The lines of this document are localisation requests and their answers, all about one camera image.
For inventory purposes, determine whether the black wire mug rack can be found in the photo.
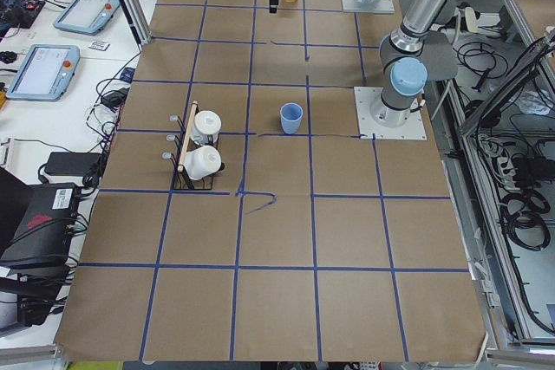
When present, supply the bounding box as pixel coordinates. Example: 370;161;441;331
161;101;225;191

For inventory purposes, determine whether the teach pendant tablet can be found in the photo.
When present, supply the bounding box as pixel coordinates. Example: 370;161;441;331
6;44;81;101
53;0;121;36

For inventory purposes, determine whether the lower teach pendant tablet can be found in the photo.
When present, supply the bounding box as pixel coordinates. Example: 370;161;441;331
6;44;81;101

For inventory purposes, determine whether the white mug far rack end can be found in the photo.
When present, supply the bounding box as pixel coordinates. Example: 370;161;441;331
191;110;222;146

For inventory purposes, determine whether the light blue plastic cup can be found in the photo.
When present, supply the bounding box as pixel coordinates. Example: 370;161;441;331
279;102;304;134

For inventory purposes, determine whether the white mug rack end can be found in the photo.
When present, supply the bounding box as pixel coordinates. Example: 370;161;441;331
184;145;225;180
191;110;222;146

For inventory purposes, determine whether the white mug near rack end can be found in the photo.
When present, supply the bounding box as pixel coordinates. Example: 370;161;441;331
184;145;225;180

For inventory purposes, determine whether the black power adapter brick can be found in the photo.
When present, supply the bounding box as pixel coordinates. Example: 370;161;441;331
43;152;101;177

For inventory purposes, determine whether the upper teach pendant tablet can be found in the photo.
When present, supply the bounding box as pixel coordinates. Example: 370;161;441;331
53;0;121;36

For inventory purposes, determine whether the black computer box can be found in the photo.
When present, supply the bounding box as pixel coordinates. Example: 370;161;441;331
1;169;81;269

